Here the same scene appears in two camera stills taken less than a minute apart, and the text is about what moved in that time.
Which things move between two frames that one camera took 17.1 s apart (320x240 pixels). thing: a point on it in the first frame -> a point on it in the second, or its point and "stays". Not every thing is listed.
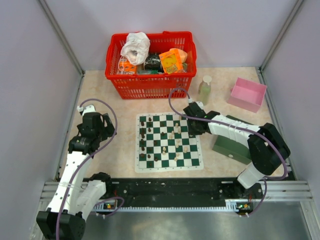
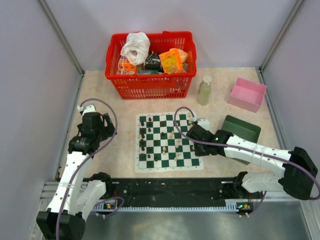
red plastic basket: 175,85 stays
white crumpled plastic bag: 136,47 stays
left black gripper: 108,131 stays
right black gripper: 192,132 -> 198,152
